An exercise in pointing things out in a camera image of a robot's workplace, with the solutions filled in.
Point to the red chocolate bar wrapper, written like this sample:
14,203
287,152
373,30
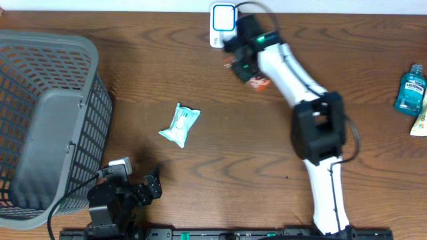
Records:
258,83

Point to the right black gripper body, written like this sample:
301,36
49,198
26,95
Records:
245,68

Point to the grey plastic shopping basket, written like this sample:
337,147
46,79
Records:
55,118

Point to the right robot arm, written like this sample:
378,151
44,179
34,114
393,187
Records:
318,119

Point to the white barcode scanner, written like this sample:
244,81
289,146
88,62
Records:
223,17

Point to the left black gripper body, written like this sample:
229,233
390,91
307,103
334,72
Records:
138,194

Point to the mint green snack packet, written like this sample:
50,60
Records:
183,120

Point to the teal mouthwash bottle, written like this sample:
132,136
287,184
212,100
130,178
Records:
411,92

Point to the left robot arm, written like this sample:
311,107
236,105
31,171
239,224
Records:
112,204

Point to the yellow snack bag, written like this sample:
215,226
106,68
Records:
419,128

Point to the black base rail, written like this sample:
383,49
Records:
289,233

